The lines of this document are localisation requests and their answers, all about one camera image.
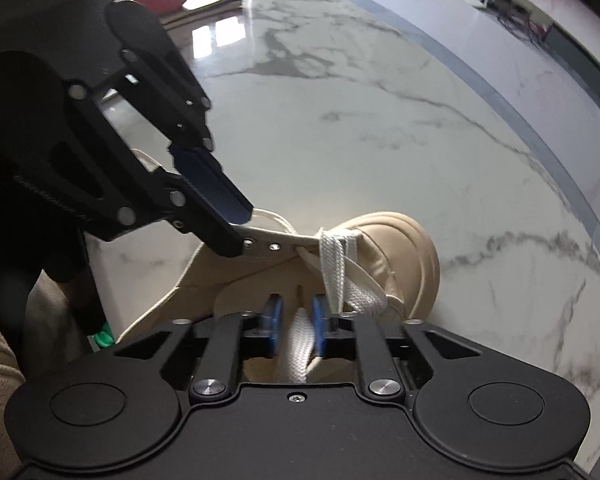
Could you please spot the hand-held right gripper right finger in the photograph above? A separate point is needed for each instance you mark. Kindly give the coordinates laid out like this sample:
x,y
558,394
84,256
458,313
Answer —
x,y
321,330

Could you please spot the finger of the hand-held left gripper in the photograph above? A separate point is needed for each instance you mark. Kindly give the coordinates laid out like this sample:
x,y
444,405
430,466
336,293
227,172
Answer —
x,y
145,200
215,185

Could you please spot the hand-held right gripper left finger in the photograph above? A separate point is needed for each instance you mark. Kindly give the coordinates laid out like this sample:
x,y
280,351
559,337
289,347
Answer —
x,y
272,327

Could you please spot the white shoelace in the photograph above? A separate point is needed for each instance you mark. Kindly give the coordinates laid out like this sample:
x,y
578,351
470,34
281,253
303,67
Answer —
x,y
335,265

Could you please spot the beige shoe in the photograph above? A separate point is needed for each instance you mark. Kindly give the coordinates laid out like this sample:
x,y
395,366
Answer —
x,y
405,255

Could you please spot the green plastic piece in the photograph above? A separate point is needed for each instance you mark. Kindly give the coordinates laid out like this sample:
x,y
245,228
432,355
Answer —
x,y
103,340

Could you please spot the wooden tray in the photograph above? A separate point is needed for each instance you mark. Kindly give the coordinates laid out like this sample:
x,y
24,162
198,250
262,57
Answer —
x,y
205,5

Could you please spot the beige sofa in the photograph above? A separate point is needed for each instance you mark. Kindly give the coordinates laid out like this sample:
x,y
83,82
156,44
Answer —
x,y
0,385

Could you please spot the white marble TV cabinet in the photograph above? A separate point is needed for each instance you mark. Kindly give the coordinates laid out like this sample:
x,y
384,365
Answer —
x,y
530,60

